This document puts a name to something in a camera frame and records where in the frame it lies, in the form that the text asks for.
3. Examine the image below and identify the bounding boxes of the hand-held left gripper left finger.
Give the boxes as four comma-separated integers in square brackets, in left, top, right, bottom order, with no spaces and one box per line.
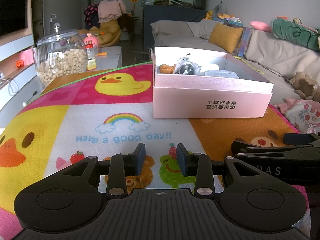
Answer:
[59,143,146,198]

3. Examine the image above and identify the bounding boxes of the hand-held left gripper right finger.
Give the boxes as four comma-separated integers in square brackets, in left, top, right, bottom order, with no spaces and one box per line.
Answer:
[176,144,267,198]

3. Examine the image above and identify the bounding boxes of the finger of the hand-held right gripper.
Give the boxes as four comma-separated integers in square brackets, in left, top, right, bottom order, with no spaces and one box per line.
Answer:
[283,133,320,145]
[231,141,320,157]

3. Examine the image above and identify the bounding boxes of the pink cardboard box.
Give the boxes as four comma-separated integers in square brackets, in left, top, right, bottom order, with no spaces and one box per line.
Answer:
[149,46,274,119]

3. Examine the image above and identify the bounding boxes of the white power adapter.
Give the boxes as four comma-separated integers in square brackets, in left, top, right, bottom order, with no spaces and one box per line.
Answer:
[204,69,241,80]

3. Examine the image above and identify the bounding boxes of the black gadget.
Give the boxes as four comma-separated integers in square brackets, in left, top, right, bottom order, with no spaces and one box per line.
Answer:
[175,52,202,76]

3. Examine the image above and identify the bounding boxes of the brown bear figure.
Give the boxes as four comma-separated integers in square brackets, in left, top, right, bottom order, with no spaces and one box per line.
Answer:
[159,64,177,75]

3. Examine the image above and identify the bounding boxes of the floral pink blanket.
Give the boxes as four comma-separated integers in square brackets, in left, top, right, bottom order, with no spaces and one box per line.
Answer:
[274,98,320,134]

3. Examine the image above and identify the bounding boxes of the brown teddy plush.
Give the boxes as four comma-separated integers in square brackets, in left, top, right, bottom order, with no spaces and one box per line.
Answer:
[289,72,320,102]

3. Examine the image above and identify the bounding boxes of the cartoon printed play mat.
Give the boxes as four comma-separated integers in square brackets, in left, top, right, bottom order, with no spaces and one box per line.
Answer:
[0,60,313,233]

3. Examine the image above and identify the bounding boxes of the beige covered sofa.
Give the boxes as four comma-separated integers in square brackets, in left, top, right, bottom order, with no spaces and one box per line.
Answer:
[150,19,320,135]

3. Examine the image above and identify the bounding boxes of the yellow ribbon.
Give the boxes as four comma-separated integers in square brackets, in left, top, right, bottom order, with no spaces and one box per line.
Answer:
[234,55,266,75]

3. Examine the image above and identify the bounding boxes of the white coffee table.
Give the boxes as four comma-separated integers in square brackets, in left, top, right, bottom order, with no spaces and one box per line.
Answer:
[95,45,123,70]

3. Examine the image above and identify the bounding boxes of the green plush toy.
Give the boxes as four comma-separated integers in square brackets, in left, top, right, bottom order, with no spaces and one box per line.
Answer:
[271,17,320,53]

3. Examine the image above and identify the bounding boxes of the red lid plastic jar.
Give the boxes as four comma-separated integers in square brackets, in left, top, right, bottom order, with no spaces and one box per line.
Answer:
[86,44,97,71]

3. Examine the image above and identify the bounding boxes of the holographic gift box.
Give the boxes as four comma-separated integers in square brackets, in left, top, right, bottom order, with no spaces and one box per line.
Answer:
[235,27,254,57]

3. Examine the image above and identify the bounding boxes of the pink plush toy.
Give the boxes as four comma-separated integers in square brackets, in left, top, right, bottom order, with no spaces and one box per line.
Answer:
[249,20,273,33]

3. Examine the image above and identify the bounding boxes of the yellow cushion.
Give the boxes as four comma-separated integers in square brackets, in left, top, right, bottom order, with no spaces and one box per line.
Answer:
[208,23,244,54]

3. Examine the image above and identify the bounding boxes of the glass jar of nuts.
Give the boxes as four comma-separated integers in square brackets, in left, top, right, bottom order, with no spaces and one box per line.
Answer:
[34,23,87,87]

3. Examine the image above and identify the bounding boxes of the yellow beanbag chair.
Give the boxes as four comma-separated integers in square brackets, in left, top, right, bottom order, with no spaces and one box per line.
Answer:
[78,19,122,47]

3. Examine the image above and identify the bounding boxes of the dark wooden chair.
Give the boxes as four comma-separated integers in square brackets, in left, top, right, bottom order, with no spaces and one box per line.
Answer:
[120,12,140,42]

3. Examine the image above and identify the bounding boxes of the white media cabinet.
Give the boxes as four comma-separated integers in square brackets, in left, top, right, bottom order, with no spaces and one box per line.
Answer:
[0,31,47,128]

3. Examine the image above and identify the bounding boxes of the dark blue cabinet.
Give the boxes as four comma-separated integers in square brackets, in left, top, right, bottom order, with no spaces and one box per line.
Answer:
[143,5,208,62]

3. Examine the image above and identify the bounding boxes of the grey plush toy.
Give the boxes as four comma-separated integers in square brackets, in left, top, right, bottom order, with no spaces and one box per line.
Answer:
[216,2,228,15]

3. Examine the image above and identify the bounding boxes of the black garment pink hearts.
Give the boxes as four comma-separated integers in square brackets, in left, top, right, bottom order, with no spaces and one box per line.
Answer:
[84,4,100,29]

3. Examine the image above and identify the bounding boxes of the black television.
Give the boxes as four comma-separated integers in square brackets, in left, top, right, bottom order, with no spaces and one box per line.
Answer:
[0,0,30,37]

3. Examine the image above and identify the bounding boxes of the white mop handle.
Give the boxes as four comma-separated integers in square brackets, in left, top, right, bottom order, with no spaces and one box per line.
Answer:
[49,14,57,34]

